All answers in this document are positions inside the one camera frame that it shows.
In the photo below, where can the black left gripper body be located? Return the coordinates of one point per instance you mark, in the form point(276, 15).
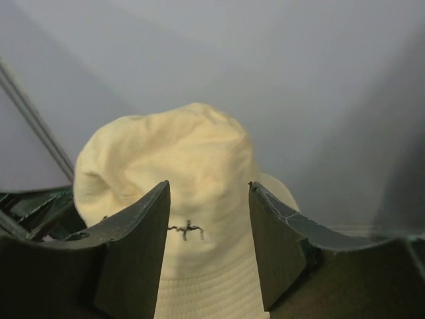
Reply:
point(37, 214)

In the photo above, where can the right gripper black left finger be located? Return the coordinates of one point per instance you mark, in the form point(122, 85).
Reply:
point(109, 270)

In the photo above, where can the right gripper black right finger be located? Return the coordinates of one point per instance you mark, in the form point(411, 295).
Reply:
point(309, 271)

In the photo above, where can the beige bottom hat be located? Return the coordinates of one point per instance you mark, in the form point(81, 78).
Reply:
point(209, 267)

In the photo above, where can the aluminium corner profile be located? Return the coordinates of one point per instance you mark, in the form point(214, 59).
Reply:
point(32, 117)

